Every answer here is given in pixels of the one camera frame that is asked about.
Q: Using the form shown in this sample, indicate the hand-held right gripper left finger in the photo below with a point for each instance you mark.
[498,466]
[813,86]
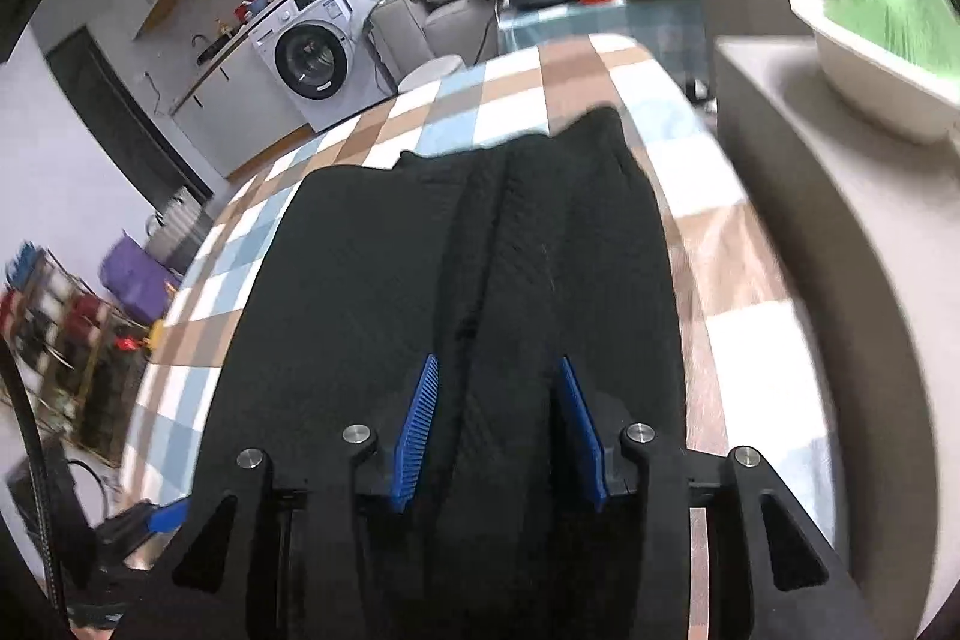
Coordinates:
[416,437]

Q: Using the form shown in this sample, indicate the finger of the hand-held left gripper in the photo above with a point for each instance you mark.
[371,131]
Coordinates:
[169,516]

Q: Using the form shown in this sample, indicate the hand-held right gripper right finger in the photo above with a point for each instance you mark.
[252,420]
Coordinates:
[585,437]

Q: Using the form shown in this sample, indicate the black knit sweater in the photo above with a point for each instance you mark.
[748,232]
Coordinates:
[480,250]

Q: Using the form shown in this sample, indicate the yellow bag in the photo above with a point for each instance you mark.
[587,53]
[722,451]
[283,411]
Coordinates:
[157,335]

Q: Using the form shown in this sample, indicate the checked blanket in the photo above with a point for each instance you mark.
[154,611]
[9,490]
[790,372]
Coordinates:
[712,280]

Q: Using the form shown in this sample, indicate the wooden shoe rack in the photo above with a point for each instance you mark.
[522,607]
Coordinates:
[67,340]

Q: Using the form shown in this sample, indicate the purple bag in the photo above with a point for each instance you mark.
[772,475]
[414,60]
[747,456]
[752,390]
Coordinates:
[135,284]

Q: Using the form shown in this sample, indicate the woven basket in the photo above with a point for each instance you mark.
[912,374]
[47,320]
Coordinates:
[180,227]

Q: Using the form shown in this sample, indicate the beige side cabinet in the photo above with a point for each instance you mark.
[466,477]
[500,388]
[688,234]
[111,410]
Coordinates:
[787,160]

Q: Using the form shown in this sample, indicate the white round stool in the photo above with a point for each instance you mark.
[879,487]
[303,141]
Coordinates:
[431,74]

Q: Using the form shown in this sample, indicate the white kitchen base cabinet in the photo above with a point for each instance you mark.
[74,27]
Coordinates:
[240,115]

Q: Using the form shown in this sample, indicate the white washing machine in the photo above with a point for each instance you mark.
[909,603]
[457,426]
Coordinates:
[315,63]

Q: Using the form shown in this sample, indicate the dark door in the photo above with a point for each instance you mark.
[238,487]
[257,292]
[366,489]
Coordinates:
[120,115]

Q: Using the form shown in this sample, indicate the grey sofa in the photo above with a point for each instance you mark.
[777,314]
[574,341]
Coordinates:
[442,25]

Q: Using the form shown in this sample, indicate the glass table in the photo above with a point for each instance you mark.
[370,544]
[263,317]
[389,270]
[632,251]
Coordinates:
[570,21]

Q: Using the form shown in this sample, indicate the white plastic basin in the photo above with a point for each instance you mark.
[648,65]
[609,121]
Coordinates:
[870,85]

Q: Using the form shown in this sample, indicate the red container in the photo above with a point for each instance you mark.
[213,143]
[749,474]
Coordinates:
[247,10]

